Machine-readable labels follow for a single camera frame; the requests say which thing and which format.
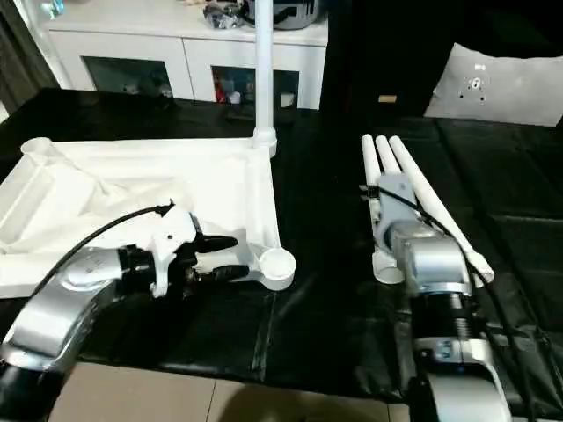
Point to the white plastic table leg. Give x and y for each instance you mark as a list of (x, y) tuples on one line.
[(265, 66), (385, 154), (369, 162), (435, 206)]

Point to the white plastic table top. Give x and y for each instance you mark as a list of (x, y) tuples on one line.
[(110, 176)]

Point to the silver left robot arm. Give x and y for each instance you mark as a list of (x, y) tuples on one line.
[(66, 299)]

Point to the black floor mat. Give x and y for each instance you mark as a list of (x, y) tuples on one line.
[(330, 198)]

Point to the small yellow label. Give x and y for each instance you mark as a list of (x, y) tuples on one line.
[(387, 98)]

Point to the grey printed cushion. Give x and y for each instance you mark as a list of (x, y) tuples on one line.
[(497, 83)]

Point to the grey round bag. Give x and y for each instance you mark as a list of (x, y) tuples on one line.
[(294, 13)]

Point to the white glass-door cabinet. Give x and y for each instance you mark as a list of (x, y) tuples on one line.
[(154, 48)]

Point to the grey curtain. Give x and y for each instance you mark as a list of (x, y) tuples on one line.
[(22, 53)]

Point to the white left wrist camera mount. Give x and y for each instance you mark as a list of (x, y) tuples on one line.
[(171, 233)]

